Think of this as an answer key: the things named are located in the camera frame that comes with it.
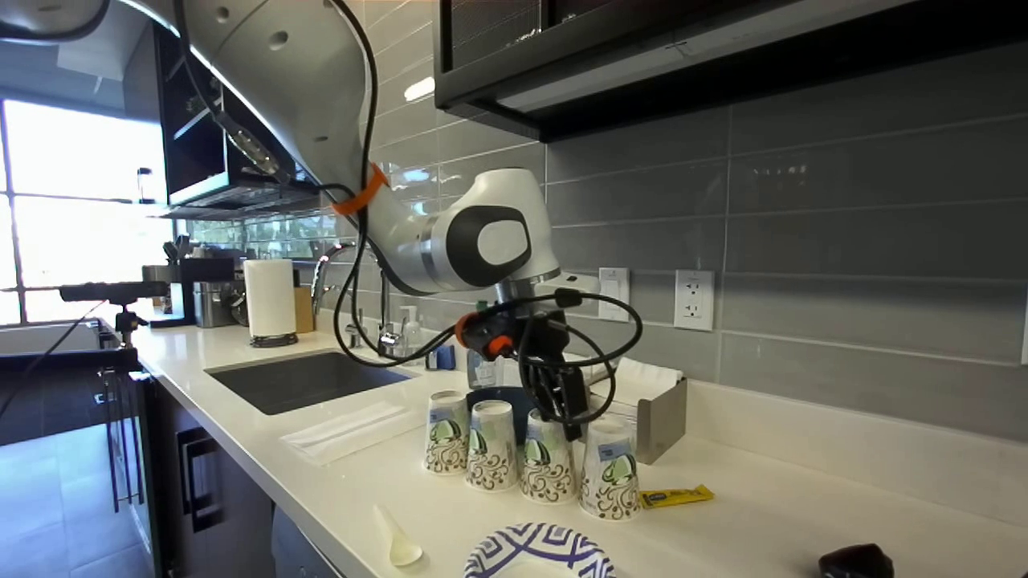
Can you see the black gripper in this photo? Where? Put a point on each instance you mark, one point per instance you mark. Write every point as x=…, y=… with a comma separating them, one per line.
x=539, y=358

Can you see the patterned paper cup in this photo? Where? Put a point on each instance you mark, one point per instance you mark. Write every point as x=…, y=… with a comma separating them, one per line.
x=610, y=473
x=546, y=467
x=493, y=443
x=448, y=428

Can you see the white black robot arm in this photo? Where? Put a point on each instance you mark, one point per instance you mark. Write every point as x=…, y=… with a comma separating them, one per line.
x=306, y=70

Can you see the blue bowl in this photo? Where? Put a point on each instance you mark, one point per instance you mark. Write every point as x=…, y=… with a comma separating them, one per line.
x=522, y=401

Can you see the clear napkin holder box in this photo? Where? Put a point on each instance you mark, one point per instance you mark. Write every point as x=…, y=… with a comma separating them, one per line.
x=650, y=401

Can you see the blue patterned paper plate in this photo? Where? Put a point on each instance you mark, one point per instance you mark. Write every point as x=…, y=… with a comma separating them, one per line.
x=537, y=550

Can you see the yellow sachet packet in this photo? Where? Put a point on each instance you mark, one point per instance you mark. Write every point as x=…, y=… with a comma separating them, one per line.
x=659, y=498

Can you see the white plastic spoon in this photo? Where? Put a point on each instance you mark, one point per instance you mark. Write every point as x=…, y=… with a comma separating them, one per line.
x=400, y=547

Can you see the chrome faucet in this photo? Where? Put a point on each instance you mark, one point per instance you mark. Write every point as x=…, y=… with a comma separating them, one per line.
x=331, y=291

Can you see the kitchen sink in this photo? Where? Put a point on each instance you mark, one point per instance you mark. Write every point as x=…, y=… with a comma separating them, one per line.
x=295, y=382

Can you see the paper towel roll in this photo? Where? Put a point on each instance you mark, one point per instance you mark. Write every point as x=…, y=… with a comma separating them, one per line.
x=269, y=303

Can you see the black upper cabinet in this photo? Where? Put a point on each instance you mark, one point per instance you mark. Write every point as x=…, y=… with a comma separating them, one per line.
x=558, y=68

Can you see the small black object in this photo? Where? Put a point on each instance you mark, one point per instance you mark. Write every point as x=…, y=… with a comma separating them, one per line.
x=854, y=563

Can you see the white wall outlet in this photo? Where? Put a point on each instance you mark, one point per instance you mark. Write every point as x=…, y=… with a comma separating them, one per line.
x=614, y=292
x=696, y=300

